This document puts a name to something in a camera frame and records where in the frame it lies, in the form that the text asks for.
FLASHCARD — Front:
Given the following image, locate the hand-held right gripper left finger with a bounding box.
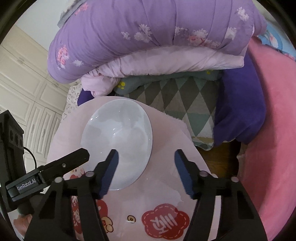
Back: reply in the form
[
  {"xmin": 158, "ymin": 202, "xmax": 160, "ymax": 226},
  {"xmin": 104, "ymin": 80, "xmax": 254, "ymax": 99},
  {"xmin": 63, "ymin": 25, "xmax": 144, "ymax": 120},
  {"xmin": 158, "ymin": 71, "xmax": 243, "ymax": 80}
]
[{"xmin": 24, "ymin": 149, "xmax": 119, "ymax": 241}]

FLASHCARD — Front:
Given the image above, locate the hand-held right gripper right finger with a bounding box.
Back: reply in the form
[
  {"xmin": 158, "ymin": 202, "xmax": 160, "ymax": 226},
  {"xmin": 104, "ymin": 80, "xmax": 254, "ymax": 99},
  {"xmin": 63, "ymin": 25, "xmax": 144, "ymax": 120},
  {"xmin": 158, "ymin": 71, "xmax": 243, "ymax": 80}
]
[{"xmin": 174, "ymin": 149, "xmax": 269, "ymax": 241}]

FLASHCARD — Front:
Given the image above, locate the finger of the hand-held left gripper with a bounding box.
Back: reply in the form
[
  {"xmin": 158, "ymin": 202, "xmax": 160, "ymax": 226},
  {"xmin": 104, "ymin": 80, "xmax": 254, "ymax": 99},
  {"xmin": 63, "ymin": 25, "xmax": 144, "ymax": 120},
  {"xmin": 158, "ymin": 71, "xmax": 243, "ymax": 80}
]
[{"xmin": 38, "ymin": 148, "xmax": 90, "ymax": 183}]

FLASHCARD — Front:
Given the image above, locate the white bowl grey band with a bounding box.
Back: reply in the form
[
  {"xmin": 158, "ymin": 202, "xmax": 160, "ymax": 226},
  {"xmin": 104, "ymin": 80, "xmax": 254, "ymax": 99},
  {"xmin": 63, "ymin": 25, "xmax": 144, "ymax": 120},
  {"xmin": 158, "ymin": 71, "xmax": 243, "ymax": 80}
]
[{"xmin": 81, "ymin": 99, "xmax": 153, "ymax": 191}]

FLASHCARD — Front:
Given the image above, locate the person's left hand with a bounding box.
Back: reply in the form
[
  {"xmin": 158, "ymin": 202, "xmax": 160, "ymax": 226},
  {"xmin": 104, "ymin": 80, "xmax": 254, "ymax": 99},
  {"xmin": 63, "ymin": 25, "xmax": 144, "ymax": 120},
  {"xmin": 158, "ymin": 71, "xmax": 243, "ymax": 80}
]
[{"xmin": 13, "ymin": 214, "xmax": 33, "ymax": 232}]

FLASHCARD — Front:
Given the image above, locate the round pink printed table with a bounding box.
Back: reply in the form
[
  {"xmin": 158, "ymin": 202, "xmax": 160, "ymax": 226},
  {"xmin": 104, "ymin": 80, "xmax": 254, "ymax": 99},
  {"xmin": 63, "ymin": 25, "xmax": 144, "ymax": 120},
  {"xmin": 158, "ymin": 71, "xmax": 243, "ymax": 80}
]
[{"xmin": 46, "ymin": 96, "xmax": 222, "ymax": 241}]

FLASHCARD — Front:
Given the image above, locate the white heart-print bed sheet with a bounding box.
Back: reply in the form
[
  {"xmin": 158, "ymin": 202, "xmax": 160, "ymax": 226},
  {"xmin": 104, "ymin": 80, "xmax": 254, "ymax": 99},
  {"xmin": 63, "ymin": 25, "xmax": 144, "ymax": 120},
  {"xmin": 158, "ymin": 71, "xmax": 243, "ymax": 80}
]
[{"xmin": 61, "ymin": 82, "xmax": 82, "ymax": 121}]

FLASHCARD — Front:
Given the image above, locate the grey diamond-pattern pillow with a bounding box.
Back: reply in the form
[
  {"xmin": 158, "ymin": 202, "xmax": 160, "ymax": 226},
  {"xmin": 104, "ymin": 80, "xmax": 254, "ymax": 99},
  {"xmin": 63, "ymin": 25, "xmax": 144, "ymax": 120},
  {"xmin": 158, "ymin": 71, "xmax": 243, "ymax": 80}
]
[{"xmin": 114, "ymin": 68, "xmax": 223, "ymax": 151}]

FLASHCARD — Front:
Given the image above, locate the cream panelled wardrobe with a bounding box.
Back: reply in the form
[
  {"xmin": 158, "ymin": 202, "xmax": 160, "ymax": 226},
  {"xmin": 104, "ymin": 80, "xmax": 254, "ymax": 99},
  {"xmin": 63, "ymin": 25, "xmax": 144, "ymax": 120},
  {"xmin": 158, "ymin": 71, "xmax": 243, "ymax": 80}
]
[{"xmin": 0, "ymin": 24, "xmax": 70, "ymax": 172}]

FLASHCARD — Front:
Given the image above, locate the dark purple cloth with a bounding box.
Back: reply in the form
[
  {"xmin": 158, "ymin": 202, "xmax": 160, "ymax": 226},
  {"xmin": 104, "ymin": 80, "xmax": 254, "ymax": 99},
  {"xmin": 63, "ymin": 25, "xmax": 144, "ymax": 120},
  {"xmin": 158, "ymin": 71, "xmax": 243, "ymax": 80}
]
[{"xmin": 214, "ymin": 52, "xmax": 266, "ymax": 144}]

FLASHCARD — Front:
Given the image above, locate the pink fleece blanket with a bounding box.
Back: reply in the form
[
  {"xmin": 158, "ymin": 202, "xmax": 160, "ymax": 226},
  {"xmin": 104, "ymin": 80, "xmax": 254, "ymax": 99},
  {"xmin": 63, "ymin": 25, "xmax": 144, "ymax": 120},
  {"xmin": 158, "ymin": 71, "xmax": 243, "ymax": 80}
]
[{"xmin": 236, "ymin": 36, "xmax": 296, "ymax": 223}]

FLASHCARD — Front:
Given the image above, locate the pale pink quilt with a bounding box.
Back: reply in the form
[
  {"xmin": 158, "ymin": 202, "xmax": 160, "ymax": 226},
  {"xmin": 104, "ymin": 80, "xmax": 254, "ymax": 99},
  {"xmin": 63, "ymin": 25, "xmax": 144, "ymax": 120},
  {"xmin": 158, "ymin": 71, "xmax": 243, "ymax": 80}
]
[{"xmin": 80, "ymin": 46, "xmax": 245, "ymax": 98}]

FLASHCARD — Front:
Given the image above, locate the grey floral pillow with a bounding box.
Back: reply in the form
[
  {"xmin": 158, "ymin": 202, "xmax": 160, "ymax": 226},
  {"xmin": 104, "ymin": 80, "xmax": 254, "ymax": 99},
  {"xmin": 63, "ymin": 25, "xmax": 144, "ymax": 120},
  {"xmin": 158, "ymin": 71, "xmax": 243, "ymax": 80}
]
[{"xmin": 59, "ymin": 5, "xmax": 77, "ymax": 25}]

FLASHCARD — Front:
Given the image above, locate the purple floral quilt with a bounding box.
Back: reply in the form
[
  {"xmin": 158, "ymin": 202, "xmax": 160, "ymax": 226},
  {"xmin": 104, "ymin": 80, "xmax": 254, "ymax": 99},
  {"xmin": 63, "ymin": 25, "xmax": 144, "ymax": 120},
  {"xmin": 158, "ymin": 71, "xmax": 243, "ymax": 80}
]
[{"xmin": 47, "ymin": 0, "xmax": 267, "ymax": 84}]

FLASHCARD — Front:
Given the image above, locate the blue cartoon blanket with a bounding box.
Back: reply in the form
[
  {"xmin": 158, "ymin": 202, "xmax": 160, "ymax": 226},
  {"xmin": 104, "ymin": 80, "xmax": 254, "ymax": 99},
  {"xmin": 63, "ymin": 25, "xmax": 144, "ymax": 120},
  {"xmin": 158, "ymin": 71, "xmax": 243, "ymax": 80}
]
[{"xmin": 257, "ymin": 21, "xmax": 294, "ymax": 61}]

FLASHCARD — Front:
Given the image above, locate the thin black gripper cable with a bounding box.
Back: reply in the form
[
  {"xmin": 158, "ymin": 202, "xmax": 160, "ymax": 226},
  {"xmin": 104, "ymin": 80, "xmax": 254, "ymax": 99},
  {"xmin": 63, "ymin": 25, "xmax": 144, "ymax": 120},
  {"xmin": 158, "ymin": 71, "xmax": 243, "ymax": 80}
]
[{"xmin": 23, "ymin": 146, "xmax": 37, "ymax": 168}]

